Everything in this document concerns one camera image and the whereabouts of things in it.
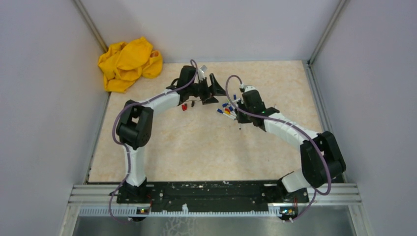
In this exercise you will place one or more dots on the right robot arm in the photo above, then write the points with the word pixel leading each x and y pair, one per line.
pixel 320 155

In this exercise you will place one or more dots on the red cap marker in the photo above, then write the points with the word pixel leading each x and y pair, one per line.
pixel 228 110

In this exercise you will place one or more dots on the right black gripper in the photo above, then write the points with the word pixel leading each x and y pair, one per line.
pixel 241 120

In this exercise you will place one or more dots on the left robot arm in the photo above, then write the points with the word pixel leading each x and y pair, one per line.
pixel 134 126

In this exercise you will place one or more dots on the yellow cap marker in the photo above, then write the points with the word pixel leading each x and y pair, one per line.
pixel 230 114

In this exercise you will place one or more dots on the yellow crumpled cloth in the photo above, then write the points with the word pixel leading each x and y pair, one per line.
pixel 124 63

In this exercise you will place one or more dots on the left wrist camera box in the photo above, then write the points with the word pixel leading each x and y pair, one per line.
pixel 201 73

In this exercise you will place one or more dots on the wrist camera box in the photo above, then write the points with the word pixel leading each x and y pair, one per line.
pixel 246 88
pixel 201 73

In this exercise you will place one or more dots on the aluminium front rail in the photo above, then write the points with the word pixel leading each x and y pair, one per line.
pixel 101 200

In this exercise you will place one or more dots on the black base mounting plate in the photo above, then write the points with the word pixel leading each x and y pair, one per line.
pixel 211 196

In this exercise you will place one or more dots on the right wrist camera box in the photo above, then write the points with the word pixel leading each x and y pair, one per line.
pixel 246 88

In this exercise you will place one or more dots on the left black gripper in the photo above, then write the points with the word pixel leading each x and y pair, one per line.
pixel 217 89

